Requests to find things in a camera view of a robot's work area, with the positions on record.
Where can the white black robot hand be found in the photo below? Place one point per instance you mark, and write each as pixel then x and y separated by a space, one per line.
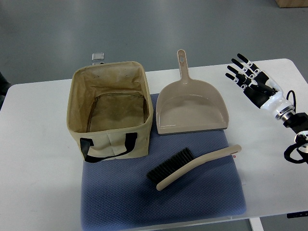
pixel 262 90

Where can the beige hand broom black bristles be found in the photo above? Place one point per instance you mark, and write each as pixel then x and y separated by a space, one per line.
pixel 183 162

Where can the small silver metal object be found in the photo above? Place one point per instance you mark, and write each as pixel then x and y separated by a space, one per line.
pixel 99 56

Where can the beige plastic dustpan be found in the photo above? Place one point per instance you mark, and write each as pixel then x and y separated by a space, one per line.
pixel 189 105

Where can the yellow canvas bag black handles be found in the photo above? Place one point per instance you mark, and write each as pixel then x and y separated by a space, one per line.
pixel 110 111

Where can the black table control panel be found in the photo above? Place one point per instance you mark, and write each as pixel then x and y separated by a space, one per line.
pixel 297 214

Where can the dark object at left edge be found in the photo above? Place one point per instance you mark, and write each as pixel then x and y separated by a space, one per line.
pixel 4 87

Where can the white table leg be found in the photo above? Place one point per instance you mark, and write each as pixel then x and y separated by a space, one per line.
pixel 256 224

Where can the cardboard box corner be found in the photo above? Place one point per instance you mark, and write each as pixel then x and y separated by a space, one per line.
pixel 292 3

